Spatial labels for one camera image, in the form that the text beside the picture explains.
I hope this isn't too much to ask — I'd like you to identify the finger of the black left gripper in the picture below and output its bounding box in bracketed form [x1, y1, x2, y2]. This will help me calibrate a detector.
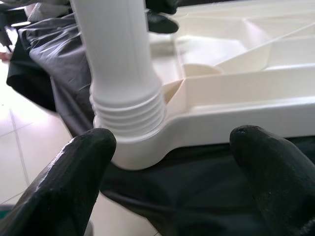
[145, 0, 181, 14]
[147, 12, 179, 34]

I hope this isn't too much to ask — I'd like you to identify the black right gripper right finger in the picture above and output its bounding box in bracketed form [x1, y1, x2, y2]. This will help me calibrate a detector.
[229, 124, 315, 236]

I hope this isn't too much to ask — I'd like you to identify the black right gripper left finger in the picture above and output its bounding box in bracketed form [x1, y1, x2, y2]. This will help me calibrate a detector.
[0, 128, 117, 236]

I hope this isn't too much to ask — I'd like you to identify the white plastic table leg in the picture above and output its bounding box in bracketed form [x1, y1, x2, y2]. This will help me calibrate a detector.
[70, 0, 168, 138]

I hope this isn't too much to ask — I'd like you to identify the white plastic table top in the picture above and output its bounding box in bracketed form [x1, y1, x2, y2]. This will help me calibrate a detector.
[112, 4, 315, 171]

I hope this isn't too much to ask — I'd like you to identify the black table cloth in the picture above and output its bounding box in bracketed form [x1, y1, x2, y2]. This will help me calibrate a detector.
[6, 12, 315, 236]

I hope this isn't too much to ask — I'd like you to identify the black metal table leg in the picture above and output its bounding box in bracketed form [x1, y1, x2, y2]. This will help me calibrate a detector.
[0, 12, 13, 53]

